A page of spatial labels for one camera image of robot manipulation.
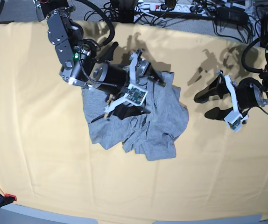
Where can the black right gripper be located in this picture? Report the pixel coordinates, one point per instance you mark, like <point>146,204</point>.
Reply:
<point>112,78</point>

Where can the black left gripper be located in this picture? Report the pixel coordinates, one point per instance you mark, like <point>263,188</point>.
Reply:
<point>249,93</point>

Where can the grey t-shirt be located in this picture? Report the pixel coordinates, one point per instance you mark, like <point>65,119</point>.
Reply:
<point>150,134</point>

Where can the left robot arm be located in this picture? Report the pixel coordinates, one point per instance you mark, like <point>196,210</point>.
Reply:
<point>263,75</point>

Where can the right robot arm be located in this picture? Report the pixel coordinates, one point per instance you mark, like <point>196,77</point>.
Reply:
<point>71,47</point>

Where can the black power adapter brick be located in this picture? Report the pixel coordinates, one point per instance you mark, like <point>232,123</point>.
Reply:
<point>232,16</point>

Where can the white power strip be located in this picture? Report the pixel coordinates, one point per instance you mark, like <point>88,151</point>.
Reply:
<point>159,7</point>

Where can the yellow table cloth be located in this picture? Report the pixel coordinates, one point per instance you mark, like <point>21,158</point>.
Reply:
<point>48,161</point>

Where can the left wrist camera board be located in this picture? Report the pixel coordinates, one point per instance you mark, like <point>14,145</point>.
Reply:
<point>235,125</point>

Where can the black centre post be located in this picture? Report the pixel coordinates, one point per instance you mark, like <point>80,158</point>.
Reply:
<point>126,11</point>

